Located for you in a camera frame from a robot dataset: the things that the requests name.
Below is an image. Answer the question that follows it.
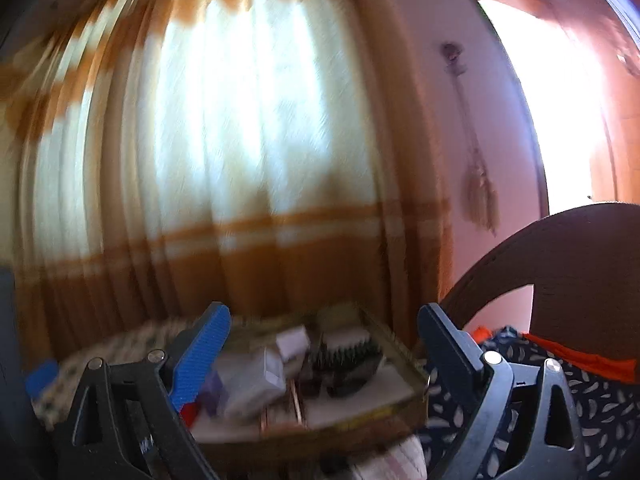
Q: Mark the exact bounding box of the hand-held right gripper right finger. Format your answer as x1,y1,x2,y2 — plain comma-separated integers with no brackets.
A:
417,302,586,480

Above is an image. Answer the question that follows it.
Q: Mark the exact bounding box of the orange cloth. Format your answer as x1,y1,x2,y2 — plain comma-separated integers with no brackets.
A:
472,325,640,386

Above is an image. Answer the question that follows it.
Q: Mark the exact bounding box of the clear plastic box green label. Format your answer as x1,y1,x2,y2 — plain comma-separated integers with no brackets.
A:
215,347,286,421

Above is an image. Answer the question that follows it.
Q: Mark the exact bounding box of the copper framed glass box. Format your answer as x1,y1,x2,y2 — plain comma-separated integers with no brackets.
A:
257,377,308,433

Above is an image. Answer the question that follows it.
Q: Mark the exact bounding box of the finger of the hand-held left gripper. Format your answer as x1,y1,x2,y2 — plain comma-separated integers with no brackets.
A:
26,360,60,397

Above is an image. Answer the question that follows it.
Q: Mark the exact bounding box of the ornate metal wall hook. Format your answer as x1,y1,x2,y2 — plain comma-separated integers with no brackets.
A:
440,42,468,75

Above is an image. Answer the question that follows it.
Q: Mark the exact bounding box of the tasselled curtain tieback rope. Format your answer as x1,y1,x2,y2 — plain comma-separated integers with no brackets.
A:
450,72,501,235

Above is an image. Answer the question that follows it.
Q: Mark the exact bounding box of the dark blue feather-print cloth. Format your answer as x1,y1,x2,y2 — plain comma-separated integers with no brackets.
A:
420,325,640,480

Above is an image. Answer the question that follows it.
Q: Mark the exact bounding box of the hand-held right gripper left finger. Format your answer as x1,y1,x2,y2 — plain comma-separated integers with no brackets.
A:
52,301,232,480

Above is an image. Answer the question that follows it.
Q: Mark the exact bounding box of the wooden chair back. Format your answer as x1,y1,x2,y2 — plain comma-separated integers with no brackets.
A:
440,202,640,361

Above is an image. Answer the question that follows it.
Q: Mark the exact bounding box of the plaid tablecloth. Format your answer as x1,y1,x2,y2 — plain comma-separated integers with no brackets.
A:
37,317,426,480

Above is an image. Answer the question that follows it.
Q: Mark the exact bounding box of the gold rectangular tin box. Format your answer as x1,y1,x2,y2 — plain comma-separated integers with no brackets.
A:
192,302,431,466

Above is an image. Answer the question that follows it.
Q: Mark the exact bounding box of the cream and orange curtain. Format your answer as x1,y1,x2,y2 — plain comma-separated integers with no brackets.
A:
0,0,453,356

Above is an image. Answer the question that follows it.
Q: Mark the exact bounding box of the white paper liner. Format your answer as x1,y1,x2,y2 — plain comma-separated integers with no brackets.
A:
192,327,418,443

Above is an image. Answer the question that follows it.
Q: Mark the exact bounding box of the black bristle brush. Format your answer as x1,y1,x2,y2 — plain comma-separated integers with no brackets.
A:
310,337,386,396

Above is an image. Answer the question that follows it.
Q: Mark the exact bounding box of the small white cardboard box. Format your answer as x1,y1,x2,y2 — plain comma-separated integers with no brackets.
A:
276,326,312,361

